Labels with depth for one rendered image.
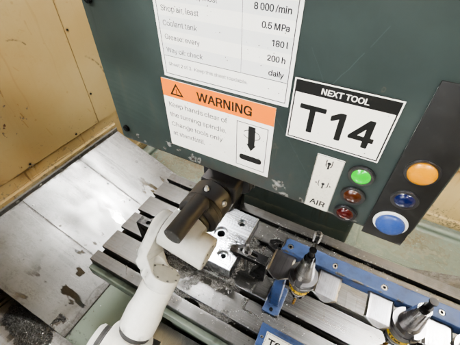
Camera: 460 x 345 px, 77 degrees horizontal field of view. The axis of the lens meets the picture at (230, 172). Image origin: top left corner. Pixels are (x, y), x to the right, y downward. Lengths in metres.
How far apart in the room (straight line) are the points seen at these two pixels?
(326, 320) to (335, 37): 0.89
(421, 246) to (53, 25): 1.95
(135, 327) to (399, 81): 0.56
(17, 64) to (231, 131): 1.17
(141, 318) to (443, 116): 0.55
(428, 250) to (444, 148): 1.47
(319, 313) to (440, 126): 0.83
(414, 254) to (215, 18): 1.55
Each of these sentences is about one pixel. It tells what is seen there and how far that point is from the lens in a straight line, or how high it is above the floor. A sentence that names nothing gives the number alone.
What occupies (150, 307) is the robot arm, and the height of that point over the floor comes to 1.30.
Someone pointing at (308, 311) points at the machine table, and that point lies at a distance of 1.04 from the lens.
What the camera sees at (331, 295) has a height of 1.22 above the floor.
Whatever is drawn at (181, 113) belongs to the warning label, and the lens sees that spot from 0.40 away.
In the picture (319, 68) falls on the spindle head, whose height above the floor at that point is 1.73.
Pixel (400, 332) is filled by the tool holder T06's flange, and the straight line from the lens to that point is 0.74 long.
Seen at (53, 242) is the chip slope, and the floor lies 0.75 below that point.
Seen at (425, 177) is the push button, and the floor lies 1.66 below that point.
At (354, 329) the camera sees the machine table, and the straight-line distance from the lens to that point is 1.07.
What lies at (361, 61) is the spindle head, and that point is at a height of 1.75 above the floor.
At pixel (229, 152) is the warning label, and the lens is 0.39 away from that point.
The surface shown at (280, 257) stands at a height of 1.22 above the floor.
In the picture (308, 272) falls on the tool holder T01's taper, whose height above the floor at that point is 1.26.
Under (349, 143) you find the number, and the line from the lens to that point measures 0.32.
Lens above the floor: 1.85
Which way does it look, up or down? 44 degrees down
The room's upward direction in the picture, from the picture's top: straight up
